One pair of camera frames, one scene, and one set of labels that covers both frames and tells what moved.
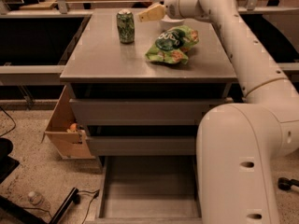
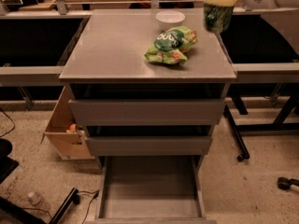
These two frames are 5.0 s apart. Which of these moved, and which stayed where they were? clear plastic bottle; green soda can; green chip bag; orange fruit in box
Moved: green soda can
Stayed: green chip bag; orange fruit in box; clear plastic bottle
